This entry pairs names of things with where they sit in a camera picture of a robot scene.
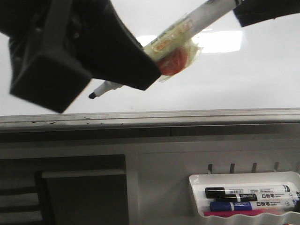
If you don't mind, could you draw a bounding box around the middle black capped marker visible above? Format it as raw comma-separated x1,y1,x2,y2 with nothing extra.
216,192,300,203

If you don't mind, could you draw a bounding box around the white whiteboard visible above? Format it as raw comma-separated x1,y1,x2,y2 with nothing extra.
0,0,300,115

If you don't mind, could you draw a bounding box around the blue capped marker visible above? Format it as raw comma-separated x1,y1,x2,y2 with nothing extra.
210,200,299,211

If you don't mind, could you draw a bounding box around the upper black capped marker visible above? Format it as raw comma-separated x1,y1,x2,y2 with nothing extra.
205,184,291,198

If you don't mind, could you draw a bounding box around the metal hook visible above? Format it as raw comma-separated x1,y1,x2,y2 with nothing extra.
251,163,257,173
229,163,235,174
207,164,213,175
274,162,279,173

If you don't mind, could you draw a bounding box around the pink marker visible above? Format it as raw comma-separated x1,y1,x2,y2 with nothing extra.
203,210,284,218

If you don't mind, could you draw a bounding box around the taped black whiteboard marker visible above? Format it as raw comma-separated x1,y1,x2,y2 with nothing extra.
78,0,241,98

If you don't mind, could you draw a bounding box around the black capped marker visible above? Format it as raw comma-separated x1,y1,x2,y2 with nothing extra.
205,184,291,198
216,192,300,203

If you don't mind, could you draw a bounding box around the white plastic marker tray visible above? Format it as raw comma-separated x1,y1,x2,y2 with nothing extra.
188,171,300,225

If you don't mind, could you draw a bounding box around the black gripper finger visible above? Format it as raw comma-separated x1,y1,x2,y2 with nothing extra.
0,0,161,113
233,0,300,27

